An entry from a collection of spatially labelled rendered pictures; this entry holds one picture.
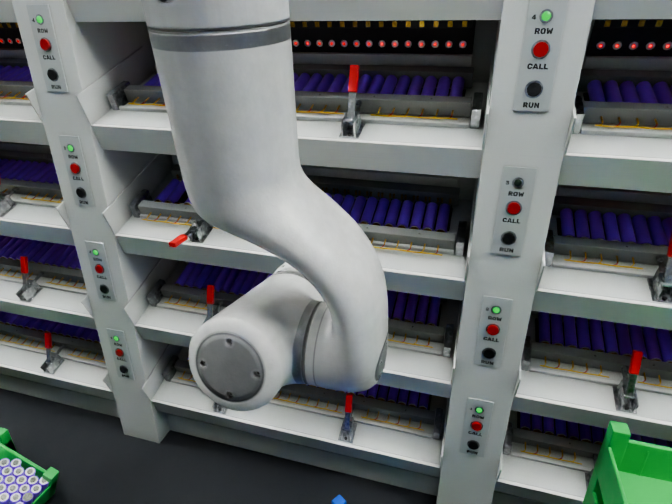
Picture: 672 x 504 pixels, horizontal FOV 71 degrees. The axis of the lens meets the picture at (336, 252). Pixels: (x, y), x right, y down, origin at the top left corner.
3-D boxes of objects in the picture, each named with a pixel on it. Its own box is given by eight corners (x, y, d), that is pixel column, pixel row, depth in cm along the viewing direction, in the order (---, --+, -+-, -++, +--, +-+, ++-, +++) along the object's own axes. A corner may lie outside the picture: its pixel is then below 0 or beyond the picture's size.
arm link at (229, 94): (408, 13, 31) (393, 351, 47) (195, 15, 35) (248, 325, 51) (381, 33, 24) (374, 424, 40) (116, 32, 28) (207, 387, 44)
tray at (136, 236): (463, 301, 71) (469, 256, 65) (124, 253, 87) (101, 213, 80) (472, 216, 85) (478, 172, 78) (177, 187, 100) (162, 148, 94)
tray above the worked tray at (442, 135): (479, 178, 63) (493, 79, 54) (102, 149, 79) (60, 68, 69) (487, 105, 77) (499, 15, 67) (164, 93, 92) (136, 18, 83)
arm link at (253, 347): (336, 280, 48) (253, 268, 50) (288, 332, 35) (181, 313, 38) (332, 355, 50) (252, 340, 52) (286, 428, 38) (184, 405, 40)
